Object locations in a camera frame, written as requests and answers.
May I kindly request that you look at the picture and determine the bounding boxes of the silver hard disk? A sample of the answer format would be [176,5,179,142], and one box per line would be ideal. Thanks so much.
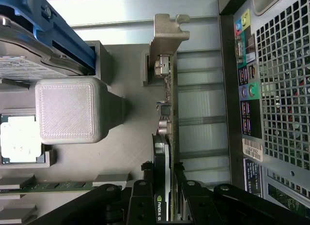
[0,13,93,80]

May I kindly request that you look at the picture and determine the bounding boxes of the green RAM stick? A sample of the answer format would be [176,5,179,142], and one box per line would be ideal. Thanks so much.
[0,181,123,194]

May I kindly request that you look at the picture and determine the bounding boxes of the open black PC case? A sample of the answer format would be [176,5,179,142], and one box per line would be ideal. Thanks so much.
[217,0,310,211]

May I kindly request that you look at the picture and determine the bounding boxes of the silver CPU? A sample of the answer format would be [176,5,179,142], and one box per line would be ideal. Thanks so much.
[0,115,46,165]

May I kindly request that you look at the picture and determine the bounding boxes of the barcode sticker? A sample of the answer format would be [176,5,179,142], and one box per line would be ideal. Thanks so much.
[242,137,265,163]

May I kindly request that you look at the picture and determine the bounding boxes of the grey printed parts rack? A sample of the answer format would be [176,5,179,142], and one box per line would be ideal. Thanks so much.
[0,40,180,225]

